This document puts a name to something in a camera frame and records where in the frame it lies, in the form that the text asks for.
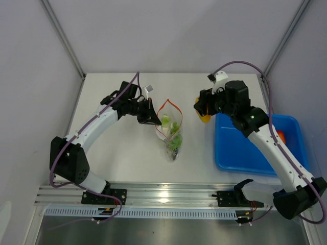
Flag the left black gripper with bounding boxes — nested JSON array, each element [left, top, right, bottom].
[[128, 97, 161, 126]]

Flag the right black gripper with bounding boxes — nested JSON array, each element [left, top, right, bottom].
[[194, 83, 236, 118]]

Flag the white toy cauliflower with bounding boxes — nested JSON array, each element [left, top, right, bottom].
[[161, 114, 171, 136]]

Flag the clear zip bag orange zipper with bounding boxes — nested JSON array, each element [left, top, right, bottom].
[[155, 99, 183, 162]]

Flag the green toy grapes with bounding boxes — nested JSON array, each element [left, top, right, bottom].
[[168, 121, 182, 150]]

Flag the grey toy fish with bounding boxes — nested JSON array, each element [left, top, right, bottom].
[[167, 149, 179, 162]]

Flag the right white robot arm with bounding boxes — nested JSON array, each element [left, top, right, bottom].
[[194, 81, 326, 225]]

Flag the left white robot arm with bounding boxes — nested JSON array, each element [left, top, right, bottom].
[[50, 81, 161, 204]]

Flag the blue plastic tray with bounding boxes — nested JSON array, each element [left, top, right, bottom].
[[214, 114, 310, 177]]

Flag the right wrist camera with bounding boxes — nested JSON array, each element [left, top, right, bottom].
[[207, 71, 250, 105]]

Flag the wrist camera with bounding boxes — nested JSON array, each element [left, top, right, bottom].
[[207, 71, 250, 105], [142, 85, 153, 100]]

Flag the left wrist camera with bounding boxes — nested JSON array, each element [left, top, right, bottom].
[[142, 85, 153, 100]]

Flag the aluminium mounting rail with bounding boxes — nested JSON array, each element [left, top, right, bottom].
[[33, 181, 314, 210]]

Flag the right aluminium frame post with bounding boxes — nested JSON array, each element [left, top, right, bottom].
[[264, 0, 314, 76]]

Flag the aluminium frame post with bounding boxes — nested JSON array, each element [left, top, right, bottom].
[[264, 0, 314, 76], [39, 0, 86, 80]]

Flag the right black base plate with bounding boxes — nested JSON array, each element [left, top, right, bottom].
[[211, 190, 264, 208]]

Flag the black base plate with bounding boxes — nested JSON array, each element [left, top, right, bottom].
[[211, 190, 264, 208], [81, 188, 127, 205]]

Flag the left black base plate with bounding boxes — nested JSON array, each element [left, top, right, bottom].
[[81, 188, 127, 205]]

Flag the white slotted cable duct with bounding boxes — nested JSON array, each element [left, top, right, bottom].
[[44, 207, 238, 220]]

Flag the left aluminium frame post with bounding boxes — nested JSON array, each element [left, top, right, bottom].
[[39, 0, 86, 80]]

